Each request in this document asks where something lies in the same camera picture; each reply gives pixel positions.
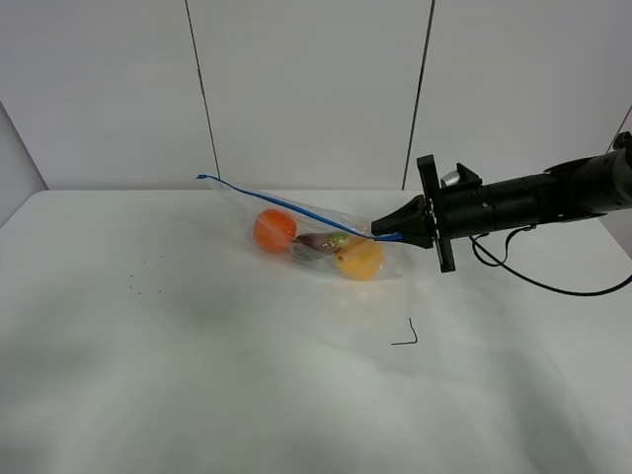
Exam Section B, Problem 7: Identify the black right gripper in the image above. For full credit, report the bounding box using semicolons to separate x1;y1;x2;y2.
370;155;482;272

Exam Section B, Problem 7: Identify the clear zip file bag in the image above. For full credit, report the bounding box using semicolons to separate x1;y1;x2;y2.
196;174;407;284

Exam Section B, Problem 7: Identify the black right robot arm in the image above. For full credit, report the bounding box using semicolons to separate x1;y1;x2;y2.
370;132;631;273

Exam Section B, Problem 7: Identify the yellow pear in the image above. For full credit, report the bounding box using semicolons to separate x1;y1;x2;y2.
334;237;383;280

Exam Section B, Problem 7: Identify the purple eggplant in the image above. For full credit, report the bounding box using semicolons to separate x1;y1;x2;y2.
294;232;350;254

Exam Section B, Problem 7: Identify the orange fruit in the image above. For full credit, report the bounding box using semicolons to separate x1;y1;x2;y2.
253;209;297;254

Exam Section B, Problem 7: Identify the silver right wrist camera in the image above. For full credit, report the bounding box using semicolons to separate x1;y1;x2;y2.
440;170;461;188

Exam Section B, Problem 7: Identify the black right camera cable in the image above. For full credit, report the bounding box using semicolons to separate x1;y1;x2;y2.
469;224;632;294

